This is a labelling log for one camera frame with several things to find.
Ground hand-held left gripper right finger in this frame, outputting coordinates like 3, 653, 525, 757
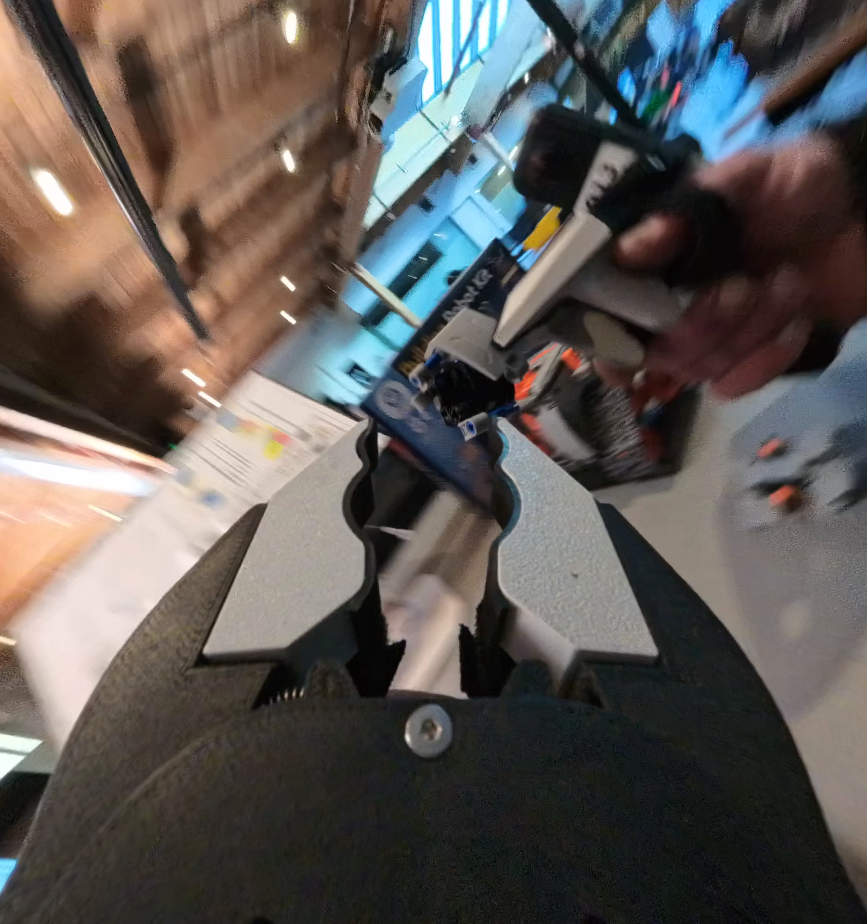
470, 419, 661, 680

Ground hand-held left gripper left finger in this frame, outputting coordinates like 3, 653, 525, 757
203, 419, 392, 682

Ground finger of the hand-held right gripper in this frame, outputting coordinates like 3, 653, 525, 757
425, 307, 511, 381

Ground black toy wheel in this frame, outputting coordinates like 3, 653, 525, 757
412, 354, 501, 431

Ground grey orange tracked toy robot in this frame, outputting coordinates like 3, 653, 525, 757
512, 344, 697, 488

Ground blue robot kit box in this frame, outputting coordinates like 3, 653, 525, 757
359, 239, 538, 509

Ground open instruction booklet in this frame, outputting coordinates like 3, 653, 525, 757
12, 367, 365, 730

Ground black light track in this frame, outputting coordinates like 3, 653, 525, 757
0, 0, 213, 343

